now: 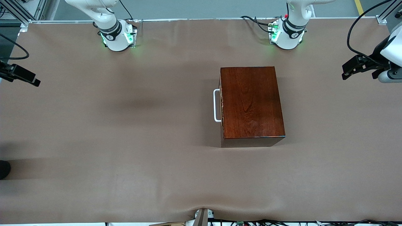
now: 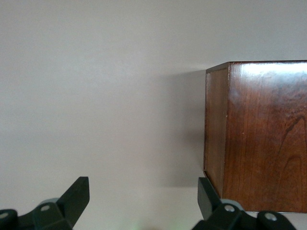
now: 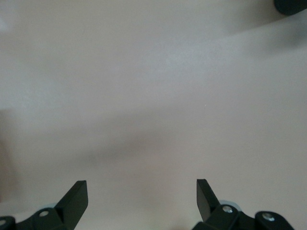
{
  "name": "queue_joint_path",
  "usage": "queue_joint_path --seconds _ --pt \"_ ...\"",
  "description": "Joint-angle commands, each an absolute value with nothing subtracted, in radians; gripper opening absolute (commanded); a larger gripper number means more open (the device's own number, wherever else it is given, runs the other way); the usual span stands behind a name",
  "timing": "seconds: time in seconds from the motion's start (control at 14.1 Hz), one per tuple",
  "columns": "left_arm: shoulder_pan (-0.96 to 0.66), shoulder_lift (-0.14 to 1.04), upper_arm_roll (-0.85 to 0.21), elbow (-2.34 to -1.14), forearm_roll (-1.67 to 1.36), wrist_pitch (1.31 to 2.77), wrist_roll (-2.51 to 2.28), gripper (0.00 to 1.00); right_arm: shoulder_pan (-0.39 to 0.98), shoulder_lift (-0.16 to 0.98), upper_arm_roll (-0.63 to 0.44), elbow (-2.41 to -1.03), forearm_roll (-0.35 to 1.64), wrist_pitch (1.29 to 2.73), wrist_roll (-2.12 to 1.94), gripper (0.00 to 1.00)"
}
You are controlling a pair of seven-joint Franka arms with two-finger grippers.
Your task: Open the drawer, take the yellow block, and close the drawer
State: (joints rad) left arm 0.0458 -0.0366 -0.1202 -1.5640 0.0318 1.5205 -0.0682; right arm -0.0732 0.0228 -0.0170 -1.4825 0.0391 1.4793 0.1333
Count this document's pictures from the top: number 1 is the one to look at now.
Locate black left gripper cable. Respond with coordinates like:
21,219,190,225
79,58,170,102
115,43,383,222
347,0,393,63

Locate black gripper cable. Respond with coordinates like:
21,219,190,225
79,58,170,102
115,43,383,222
347,0,393,63
0,33,30,60

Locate brown table mat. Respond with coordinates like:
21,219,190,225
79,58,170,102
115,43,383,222
0,18,402,224

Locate black left arm base cables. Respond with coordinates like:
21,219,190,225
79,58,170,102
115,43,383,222
240,14,283,34

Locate light wood drawer white handle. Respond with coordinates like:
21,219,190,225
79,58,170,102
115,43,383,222
214,67,224,140

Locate black round object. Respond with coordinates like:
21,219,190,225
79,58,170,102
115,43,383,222
0,160,11,180

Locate black right arm base cable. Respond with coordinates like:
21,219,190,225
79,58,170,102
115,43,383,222
119,0,134,21

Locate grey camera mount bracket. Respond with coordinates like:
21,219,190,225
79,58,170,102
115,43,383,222
192,208,215,226

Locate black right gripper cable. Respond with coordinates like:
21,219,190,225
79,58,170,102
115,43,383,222
0,33,30,60

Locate dark brown wooden cabinet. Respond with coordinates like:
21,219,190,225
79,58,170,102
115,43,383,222
219,66,286,148

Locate aluminium frame post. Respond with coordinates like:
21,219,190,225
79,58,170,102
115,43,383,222
376,0,402,25
0,0,47,27

